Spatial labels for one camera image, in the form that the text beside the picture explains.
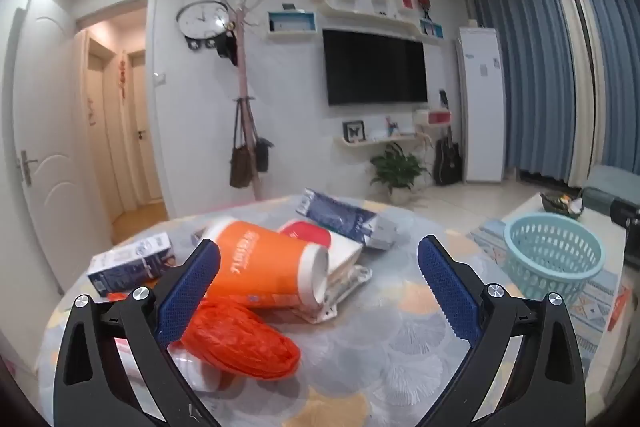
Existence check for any orange paper cup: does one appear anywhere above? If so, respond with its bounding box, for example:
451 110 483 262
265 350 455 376
200 218 331 310

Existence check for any white curved long shelf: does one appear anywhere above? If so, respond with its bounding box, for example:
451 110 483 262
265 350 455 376
320 0 446 40

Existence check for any patterned tablecloth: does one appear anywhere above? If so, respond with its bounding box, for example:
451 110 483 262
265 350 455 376
37 194 626 427

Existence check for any round wall clock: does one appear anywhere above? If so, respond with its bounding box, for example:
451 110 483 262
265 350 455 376
177 0 232 52

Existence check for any white red wall box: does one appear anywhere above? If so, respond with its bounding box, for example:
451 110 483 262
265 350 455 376
414 109 451 128

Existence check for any black guitar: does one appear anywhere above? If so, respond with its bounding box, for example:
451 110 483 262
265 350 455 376
433 127 462 186

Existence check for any brown tote bag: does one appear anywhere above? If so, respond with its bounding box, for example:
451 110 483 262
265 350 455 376
230 99 256 188

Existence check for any white heart print pouch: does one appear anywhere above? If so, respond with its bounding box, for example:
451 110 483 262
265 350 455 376
300 234 373 325

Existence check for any blue milk carton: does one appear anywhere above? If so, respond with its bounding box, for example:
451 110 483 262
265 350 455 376
87 232 176 298
295 188 398 252

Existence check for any white curved low shelf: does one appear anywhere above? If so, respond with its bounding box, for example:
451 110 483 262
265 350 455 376
334 132 418 152

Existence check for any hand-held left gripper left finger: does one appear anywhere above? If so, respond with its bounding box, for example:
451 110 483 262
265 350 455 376
52 237 223 427

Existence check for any potted green plant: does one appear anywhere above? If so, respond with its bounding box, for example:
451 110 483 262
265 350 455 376
369 143 428 205

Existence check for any orange plastic bag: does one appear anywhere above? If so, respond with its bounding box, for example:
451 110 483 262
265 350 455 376
167 299 301 380

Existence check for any blue and beige curtain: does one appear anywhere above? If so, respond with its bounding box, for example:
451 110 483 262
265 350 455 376
460 0 640 188

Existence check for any black shoulder bag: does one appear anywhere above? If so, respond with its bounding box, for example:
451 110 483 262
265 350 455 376
247 99 275 172

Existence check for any dark fruit tray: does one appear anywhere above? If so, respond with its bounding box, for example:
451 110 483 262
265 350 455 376
540 191 586 220

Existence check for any large blue box shelf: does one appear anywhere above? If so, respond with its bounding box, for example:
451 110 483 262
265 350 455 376
266 11 319 40

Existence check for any pink coat rack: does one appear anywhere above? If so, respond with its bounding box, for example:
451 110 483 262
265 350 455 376
222 0 273 202

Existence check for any white room door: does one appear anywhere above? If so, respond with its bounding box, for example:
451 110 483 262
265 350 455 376
15 0 113 293

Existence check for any black wall television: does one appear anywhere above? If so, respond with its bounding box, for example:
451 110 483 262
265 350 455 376
322 28 430 106

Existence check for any white standing air conditioner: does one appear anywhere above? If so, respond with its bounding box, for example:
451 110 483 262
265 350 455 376
457 26 505 184

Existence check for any beige door with decoration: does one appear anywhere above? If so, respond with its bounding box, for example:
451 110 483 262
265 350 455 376
85 42 123 218

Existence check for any teal sofa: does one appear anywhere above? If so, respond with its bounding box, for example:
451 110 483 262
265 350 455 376
582 164 640 208

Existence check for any beige door with handle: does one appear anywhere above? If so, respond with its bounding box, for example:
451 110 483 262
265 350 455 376
127 51 163 202

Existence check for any teal plastic basket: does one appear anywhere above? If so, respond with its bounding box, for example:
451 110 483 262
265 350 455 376
502 213 607 300

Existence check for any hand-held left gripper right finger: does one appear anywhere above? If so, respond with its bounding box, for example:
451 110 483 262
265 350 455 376
416 234 587 427

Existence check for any patterned rug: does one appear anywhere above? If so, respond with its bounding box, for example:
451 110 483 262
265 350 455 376
467 219 631 333

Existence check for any black device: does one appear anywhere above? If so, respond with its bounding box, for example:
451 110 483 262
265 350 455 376
607 199 640 228

